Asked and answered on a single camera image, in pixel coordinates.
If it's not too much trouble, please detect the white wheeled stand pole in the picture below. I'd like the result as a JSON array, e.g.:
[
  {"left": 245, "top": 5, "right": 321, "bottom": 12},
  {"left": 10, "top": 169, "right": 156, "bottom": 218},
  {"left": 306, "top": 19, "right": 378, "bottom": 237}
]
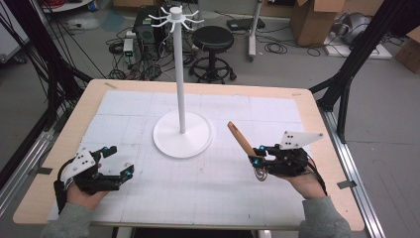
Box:
[{"left": 247, "top": 0, "right": 263, "bottom": 62}]

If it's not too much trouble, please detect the white flat board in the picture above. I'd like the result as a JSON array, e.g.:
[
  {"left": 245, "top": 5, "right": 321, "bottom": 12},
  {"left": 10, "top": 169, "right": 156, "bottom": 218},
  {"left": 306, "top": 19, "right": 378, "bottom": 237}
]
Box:
[{"left": 323, "top": 32, "right": 393, "bottom": 60}]

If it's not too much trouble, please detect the coiled black cable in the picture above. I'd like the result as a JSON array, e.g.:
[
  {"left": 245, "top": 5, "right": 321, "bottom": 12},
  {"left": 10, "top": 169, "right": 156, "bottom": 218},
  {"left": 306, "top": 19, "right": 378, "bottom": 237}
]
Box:
[{"left": 263, "top": 42, "right": 288, "bottom": 56}]

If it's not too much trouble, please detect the wooden table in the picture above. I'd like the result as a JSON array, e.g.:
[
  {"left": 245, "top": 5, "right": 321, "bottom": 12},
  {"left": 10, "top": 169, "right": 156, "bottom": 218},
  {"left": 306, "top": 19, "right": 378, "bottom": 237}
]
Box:
[{"left": 13, "top": 78, "right": 366, "bottom": 232}]

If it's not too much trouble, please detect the black metal frame with cables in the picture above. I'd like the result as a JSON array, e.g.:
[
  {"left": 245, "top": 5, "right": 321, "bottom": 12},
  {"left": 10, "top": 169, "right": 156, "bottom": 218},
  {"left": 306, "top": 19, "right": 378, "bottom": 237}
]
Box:
[{"left": 0, "top": 0, "right": 94, "bottom": 124}]

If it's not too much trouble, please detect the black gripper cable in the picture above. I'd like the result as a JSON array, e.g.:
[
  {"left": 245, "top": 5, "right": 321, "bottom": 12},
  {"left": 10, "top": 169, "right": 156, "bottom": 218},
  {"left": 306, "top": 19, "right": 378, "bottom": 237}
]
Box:
[{"left": 306, "top": 157, "right": 329, "bottom": 196}]

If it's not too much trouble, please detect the metal strainer with wooden handle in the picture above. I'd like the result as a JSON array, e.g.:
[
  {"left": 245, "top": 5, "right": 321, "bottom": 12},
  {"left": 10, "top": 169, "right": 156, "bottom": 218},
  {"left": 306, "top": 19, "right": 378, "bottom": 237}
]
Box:
[{"left": 227, "top": 120, "right": 269, "bottom": 182}]

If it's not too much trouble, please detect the grey power unit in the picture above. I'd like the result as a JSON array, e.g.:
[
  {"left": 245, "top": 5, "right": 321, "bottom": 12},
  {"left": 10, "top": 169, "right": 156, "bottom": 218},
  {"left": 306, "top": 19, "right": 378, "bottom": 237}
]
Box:
[{"left": 122, "top": 38, "right": 135, "bottom": 58}]

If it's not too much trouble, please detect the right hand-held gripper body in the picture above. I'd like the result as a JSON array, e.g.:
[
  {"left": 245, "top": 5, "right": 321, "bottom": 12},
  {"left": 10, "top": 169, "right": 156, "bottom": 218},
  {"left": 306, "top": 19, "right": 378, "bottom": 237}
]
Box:
[{"left": 264, "top": 131, "right": 325, "bottom": 178}]

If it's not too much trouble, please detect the black flat device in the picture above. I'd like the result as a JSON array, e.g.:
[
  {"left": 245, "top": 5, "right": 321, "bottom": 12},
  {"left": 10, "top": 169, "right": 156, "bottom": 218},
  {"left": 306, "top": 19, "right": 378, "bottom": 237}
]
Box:
[{"left": 226, "top": 17, "right": 266, "bottom": 32}]

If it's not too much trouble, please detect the person's left hand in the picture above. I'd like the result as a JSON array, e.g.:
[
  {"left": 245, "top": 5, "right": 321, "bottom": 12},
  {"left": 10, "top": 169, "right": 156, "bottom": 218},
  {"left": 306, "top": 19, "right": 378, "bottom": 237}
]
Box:
[{"left": 66, "top": 182, "right": 110, "bottom": 211}]

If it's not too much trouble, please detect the silver grey machine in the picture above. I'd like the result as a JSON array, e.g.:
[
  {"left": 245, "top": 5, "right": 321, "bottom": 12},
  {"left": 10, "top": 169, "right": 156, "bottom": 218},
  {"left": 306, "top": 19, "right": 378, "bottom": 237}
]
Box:
[{"left": 334, "top": 12, "right": 372, "bottom": 46}]

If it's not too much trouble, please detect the small cardboard box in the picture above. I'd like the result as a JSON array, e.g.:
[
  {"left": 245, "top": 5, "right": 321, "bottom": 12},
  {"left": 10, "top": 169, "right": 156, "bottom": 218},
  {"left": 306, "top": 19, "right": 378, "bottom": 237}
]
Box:
[{"left": 393, "top": 26, "right": 420, "bottom": 74}]

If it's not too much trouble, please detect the aluminium rail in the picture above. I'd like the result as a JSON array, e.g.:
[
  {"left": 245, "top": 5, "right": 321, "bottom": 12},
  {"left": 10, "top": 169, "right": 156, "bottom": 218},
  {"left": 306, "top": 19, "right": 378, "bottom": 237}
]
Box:
[
  {"left": 0, "top": 130, "right": 55, "bottom": 216},
  {"left": 319, "top": 108, "right": 386, "bottom": 238}
]

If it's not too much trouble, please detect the black round stool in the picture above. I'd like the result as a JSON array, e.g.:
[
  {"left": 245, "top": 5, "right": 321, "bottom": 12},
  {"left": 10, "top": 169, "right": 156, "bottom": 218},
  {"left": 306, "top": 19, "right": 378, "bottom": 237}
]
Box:
[{"left": 188, "top": 25, "right": 238, "bottom": 84}]

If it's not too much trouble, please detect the white grid mat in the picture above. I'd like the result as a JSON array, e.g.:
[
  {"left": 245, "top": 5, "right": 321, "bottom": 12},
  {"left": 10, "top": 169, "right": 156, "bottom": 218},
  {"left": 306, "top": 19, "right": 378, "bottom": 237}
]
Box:
[{"left": 47, "top": 89, "right": 331, "bottom": 223}]

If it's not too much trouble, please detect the person's right hand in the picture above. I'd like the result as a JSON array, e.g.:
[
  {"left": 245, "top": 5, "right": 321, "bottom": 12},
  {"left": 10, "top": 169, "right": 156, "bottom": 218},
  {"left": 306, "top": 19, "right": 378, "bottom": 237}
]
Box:
[{"left": 278, "top": 168, "right": 327, "bottom": 200}]

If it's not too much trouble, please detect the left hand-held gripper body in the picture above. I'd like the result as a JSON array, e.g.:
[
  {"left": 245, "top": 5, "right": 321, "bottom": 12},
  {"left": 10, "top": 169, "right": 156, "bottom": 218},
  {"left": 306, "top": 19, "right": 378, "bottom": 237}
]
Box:
[{"left": 59, "top": 150, "right": 123, "bottom": 195}]

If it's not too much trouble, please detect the black gripper strap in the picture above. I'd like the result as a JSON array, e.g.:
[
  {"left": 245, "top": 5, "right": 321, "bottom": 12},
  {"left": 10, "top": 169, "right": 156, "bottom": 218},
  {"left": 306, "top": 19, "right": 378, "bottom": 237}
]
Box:
[{"left": 53, "top": 158, "right": 75, "bottom": 215}]

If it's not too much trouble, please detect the large open cardboard box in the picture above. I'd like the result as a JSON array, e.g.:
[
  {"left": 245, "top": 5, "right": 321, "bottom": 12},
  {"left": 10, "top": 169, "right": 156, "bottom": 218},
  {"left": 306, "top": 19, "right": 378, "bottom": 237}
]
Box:
[{"left": 290, "top": 0, "right": 347, "bottom": 48}]

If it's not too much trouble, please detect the white hook stand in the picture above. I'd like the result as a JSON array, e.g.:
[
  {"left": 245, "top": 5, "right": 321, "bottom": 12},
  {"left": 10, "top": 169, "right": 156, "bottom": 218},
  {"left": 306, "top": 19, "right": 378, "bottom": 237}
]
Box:
[{"left": 147, "top": 5, "right": 214, "bottom": 160}]

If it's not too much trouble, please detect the black computer tower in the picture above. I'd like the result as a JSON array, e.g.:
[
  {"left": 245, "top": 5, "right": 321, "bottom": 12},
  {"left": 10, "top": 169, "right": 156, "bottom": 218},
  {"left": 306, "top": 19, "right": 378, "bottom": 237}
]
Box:
[{"left": 132, "top": 5, "right": 173, "bottom": 61}]

